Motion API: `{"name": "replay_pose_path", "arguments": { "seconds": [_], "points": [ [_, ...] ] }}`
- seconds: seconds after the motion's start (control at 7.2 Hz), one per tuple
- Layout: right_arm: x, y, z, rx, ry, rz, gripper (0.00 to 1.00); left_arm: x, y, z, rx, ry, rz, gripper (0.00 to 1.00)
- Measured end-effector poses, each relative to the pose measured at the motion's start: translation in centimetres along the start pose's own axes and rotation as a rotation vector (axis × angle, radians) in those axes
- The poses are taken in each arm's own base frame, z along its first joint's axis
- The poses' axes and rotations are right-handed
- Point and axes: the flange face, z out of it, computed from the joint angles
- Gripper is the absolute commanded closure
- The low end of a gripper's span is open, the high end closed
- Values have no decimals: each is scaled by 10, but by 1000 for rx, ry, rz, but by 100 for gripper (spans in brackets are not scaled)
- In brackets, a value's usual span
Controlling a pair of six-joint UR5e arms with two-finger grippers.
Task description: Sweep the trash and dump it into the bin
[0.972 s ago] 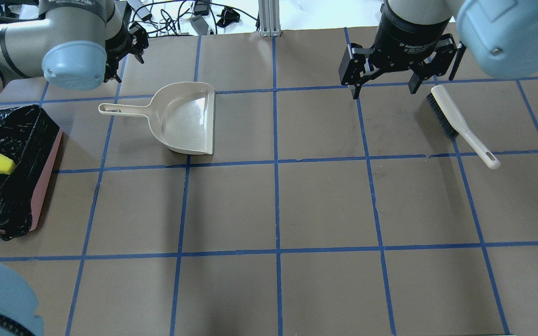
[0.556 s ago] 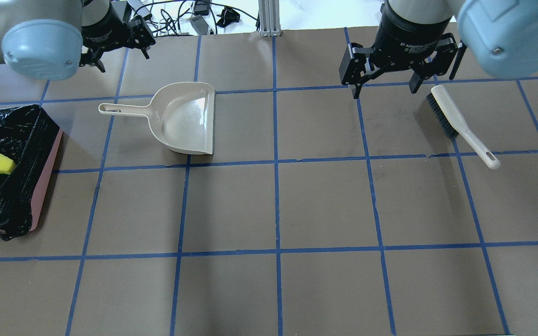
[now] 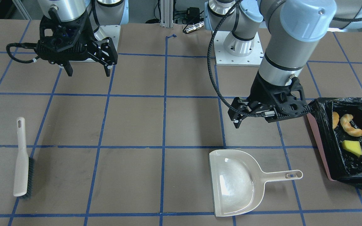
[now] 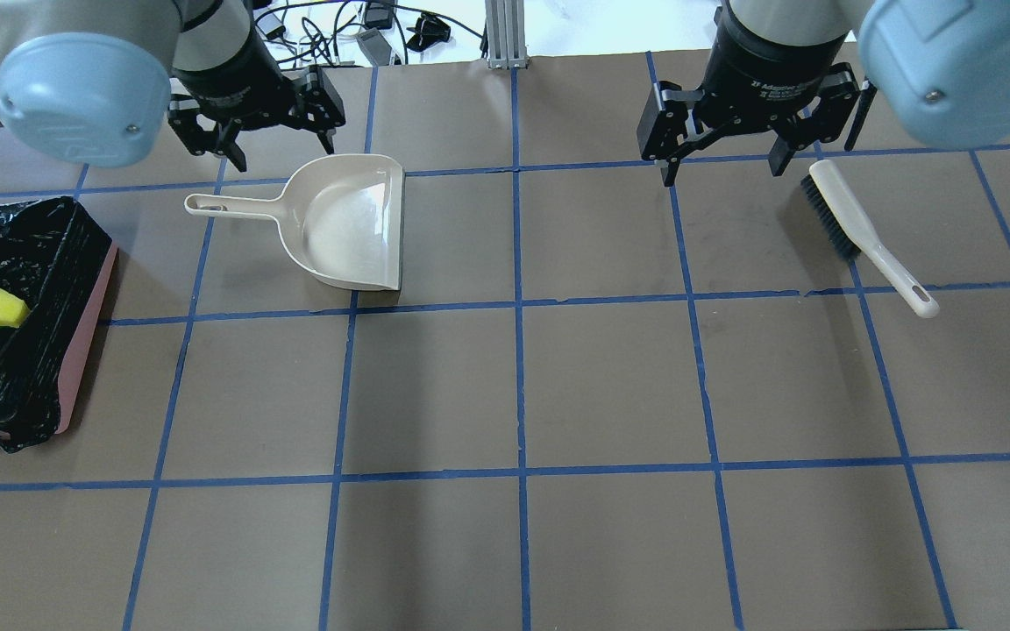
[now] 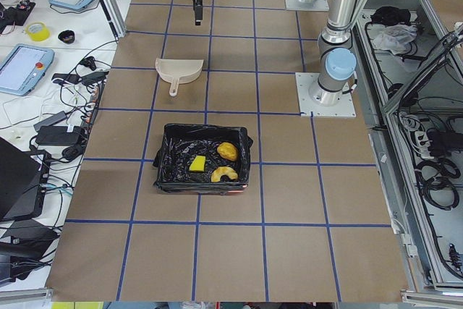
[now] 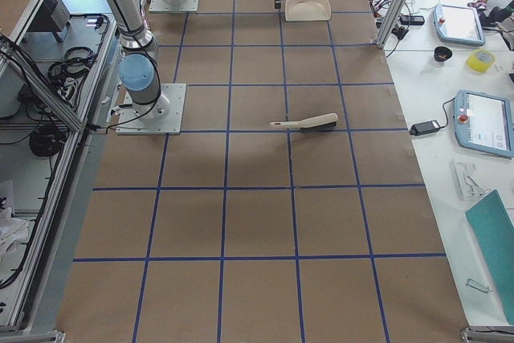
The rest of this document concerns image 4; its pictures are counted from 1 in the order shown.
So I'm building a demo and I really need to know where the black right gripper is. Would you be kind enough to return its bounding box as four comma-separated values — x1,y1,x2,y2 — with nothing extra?
637,61,880,188

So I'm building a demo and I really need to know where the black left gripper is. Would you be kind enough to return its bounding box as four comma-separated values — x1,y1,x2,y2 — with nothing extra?
167,67,347,173

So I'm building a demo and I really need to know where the beige plastic dustpan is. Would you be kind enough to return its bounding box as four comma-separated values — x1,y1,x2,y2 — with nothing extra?
184,154,406,292

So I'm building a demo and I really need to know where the white hand brush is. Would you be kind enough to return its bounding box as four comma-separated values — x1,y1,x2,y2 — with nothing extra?
800,160,941,319

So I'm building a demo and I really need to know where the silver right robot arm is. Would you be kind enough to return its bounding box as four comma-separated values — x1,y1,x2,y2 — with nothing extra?
637,1,1010,187

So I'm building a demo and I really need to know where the black bin liner bag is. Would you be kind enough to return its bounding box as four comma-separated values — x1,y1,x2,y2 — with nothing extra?
0,196,112,452

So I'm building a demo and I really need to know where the pink trash bin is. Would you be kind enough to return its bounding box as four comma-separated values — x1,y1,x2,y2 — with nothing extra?
53,245,117,435

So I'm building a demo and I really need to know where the green yellow sponge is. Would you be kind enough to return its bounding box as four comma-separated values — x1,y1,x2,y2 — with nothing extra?
0,288,31,329

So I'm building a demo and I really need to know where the aluminium frame post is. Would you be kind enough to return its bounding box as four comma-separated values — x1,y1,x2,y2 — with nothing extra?
484,0,530,69

